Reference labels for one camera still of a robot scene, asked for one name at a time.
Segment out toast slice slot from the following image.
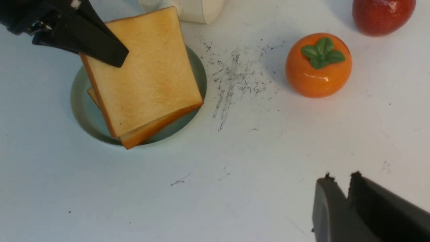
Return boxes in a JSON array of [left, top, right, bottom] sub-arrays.
[[87, 84, 203, 150], [80, 6, 203, 137]]

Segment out orange persimmon green leaves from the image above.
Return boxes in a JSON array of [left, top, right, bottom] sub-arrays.
[[285, 33, 353, 98]]

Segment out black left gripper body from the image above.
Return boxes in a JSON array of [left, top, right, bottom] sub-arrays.
[[0, 0, 58, 36]]

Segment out light green round plate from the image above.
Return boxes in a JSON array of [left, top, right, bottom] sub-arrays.
[[71, 46, 207, 146]]

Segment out white toaster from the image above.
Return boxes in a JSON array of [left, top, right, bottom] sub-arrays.
[[138, 0, 226, 25]]

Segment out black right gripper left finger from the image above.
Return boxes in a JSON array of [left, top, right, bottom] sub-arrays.
[[312, 173, 381, 242]]

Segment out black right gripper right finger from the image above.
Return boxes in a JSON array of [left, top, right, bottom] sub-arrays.
[[348, 171, 430, 242]]

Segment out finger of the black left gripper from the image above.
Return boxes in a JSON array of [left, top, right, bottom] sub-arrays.
[[32, 0, 129, 68]]

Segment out red apple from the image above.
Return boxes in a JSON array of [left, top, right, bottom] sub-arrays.
[[352, 0, 416, 37]]

